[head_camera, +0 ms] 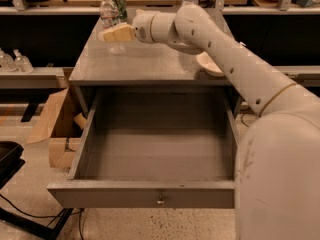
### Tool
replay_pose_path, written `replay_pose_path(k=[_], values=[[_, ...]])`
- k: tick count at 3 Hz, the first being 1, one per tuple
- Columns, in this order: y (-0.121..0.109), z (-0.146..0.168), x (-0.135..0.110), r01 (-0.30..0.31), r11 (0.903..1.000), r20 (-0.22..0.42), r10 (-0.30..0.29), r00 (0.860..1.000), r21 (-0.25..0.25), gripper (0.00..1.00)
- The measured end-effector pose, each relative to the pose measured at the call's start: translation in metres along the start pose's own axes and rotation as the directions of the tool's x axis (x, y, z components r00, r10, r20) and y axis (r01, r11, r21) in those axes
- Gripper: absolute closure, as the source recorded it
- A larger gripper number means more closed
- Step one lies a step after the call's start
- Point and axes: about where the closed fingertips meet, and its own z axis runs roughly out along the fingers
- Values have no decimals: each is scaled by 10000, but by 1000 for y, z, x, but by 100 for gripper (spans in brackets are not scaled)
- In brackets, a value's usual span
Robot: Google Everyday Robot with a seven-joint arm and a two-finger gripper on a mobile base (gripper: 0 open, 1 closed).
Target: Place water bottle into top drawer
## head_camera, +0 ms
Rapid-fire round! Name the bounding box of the left clear sanitizer bottle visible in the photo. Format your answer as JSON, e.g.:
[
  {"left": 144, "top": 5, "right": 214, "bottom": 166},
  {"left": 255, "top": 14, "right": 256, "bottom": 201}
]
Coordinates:
[{"left": 0, "top": 49, "right": 17, "bottom": 72}]

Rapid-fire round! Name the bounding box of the grey cabinet body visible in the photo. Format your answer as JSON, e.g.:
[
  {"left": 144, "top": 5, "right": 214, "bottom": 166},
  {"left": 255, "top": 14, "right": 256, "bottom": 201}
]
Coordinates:
[{"left": 70, "top": 23, "right": 230, "bottom": 113}]

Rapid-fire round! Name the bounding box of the brown cardboard box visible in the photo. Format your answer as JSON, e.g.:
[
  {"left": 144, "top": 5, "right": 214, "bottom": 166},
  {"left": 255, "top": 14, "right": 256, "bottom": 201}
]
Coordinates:
[{"left": 27, "top": 88, "right": 87, "bottom": 169}]

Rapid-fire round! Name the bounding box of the clear plastic water bottle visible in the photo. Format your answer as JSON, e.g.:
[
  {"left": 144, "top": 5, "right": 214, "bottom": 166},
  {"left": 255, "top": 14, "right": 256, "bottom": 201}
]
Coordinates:
[{"left": 99, "top": 0, "right": 125, "bottom": 55}]

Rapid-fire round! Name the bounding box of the black power cable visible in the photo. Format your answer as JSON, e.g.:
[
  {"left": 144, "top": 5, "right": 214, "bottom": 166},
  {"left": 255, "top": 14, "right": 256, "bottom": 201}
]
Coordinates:
[{"left": 239, "top": 112, "right": 252, "bottom": 129}]

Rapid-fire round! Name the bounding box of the grey open top drawer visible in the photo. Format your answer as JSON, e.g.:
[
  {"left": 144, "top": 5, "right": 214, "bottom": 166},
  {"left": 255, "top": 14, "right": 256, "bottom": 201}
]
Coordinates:
[{"left": 48, "top": 88, "right": 238, "bottom": 209}]

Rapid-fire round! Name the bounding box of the white paper bowl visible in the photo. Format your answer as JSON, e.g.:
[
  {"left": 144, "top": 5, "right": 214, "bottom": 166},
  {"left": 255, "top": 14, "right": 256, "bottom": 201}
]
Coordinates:
[{"left": 196, "top": 52, "right": 224, "bottom": 77}]

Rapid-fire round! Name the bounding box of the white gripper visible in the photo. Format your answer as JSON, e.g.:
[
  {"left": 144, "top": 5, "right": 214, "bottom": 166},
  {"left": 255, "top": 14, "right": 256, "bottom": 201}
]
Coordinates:
[{"left": 98, "top": 9, "right": 157, "bottom": 44}]

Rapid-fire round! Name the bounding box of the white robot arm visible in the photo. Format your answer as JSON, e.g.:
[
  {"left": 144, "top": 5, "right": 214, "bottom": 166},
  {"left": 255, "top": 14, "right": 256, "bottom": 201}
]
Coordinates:
[{"left": 98, "top": 4, "right": 320, "bottom": 240}]

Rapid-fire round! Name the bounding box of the metal drawer knob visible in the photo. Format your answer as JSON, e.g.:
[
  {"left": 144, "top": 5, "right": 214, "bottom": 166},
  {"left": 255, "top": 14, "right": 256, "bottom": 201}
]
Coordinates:
[{"left": 156, "top": 195, "right": 165, "bottom": 207}]

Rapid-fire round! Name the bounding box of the right clear sanitizer bottle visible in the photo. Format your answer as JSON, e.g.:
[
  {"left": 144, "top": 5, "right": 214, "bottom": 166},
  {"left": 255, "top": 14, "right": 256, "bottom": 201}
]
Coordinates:
[{"left": 14, "top": 49, "right": 34, "bottom": 73}]

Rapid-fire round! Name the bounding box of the clear sanitizer bottle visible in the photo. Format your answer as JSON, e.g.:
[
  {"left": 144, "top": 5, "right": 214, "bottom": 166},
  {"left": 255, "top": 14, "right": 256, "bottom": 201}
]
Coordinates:
[
  {"left": 14, "top": 49, "right": 34, "bottom": 73},
  {"left": 0, "top": 49, "right": 17, "bottom": 72}
]

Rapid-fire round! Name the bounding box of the green soda can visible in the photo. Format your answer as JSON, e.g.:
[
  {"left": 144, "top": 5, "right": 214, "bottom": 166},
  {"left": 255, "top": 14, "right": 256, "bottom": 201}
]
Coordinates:
[{"left": 113, "top": 0, "right": 128, "bottom": 22}]

